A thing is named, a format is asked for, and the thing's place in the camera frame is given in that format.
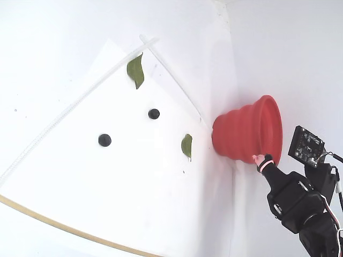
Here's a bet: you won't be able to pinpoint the red collapsible silicone cup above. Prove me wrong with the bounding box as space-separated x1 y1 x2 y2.
211 95 284 165

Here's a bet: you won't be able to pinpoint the white paper sheet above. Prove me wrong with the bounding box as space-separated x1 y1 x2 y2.
0 39 204 257

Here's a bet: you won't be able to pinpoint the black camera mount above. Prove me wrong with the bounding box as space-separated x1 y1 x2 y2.
304 160 340 207

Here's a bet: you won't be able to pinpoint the green leaf with stem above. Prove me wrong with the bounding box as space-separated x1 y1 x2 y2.
181 133 193 162

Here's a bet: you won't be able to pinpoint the black camera cable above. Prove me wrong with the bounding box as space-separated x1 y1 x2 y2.
331 165 343 215
323 151 343 164

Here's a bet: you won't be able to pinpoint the red white black servo wires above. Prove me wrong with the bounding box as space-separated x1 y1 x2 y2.
318 194 343 239

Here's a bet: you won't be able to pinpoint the black camera circuit board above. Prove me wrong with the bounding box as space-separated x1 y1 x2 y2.
288 125 326 168

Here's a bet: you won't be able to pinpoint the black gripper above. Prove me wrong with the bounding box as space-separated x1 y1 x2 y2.
251 153 329 234

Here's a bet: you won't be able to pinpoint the white ribbed plastic strip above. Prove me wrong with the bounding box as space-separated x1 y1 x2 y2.
0 37 159 185
139 34 213 132

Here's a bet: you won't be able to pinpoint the large green leaf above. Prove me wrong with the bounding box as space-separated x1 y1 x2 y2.
126 52 145 90

